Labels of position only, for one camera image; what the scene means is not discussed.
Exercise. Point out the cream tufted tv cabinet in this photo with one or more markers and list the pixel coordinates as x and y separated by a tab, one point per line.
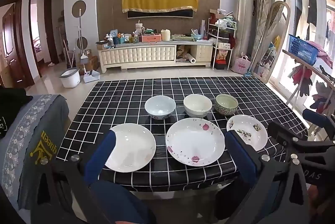
138	55

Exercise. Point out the blue plastic basket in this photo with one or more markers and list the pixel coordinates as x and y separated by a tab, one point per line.
302	50

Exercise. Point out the cardboard boxes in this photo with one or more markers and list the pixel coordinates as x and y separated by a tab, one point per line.
91	63

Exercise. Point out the plain white plate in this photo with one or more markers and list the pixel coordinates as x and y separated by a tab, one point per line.
133	145

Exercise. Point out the oval standing mirror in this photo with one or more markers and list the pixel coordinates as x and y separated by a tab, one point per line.
272	43

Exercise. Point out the hanging clothes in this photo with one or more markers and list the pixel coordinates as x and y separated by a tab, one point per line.
303	77

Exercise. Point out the large pink floral plate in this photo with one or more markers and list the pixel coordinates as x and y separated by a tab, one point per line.
195	140

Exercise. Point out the pink bag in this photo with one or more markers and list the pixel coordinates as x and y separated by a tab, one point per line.
242	64

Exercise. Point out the black garment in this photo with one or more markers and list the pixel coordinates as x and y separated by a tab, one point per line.
13	106

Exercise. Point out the cream plastic jug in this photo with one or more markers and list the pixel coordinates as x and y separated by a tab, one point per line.
165	35

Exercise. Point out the white flat mop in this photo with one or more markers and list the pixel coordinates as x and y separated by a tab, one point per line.
80	30

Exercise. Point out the wooden rack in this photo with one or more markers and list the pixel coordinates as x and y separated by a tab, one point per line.
308	67

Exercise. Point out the cream white bowl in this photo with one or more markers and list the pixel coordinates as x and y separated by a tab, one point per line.
197	105

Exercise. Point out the green patterned bowl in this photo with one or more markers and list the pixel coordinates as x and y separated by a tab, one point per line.
226	104

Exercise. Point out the white paper roll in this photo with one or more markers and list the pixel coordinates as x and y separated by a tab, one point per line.
190	59

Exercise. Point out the person's left leg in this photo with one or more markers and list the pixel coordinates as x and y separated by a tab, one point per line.
128	203

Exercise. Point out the tall standing air conditioner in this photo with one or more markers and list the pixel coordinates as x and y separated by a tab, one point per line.
244	17

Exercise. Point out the black white-grid tablecloth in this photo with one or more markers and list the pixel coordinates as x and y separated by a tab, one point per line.
125	98

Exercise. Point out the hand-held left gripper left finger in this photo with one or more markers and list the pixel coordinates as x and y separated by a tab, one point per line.
100	158

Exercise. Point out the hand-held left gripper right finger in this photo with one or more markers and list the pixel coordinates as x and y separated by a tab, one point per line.
240	158

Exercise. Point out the glass sliding door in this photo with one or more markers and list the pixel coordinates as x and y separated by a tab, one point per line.
301	17

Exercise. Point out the brown wooden door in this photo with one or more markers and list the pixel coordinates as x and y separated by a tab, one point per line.
13	43

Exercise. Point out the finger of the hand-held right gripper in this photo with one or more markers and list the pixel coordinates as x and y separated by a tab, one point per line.
318	119
281	131

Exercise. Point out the pink box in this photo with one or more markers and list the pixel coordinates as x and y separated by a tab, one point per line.
151	37

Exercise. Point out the white grey mop bucket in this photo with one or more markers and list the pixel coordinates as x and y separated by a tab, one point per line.
70	79

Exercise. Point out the small green floral plate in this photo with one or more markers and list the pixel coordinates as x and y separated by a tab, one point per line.
251	140

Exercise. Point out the blue and white bowl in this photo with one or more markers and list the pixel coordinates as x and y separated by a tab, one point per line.
159	106

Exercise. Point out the round brown wall decor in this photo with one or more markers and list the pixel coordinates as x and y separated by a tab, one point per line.
85	42
77	11

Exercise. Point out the pile of pink clothes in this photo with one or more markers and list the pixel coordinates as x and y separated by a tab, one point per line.
324	54

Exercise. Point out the white metal shelf rack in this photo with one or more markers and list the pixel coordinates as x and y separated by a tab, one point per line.
222	41

